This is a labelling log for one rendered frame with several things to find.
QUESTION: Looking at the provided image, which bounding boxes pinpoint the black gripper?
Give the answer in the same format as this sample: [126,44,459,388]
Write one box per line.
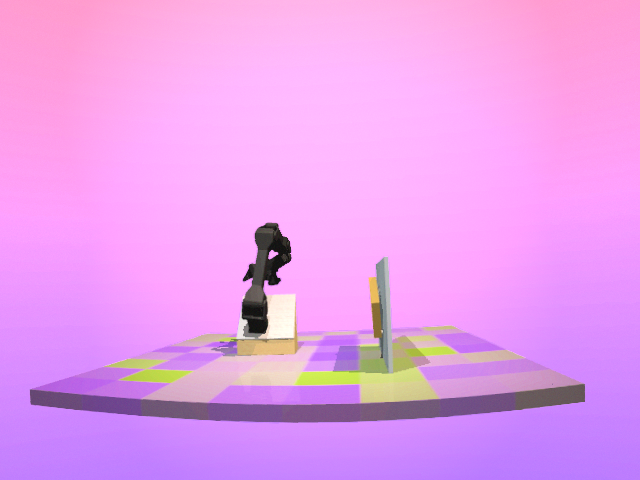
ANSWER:
[242,259,278,282]

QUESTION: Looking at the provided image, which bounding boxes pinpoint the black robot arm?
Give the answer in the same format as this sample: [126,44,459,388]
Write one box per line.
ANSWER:
[241,222,292,334]

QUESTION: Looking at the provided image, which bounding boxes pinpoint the gold picture frame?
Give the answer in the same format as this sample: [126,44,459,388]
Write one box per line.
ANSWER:
[369,277,383,338]

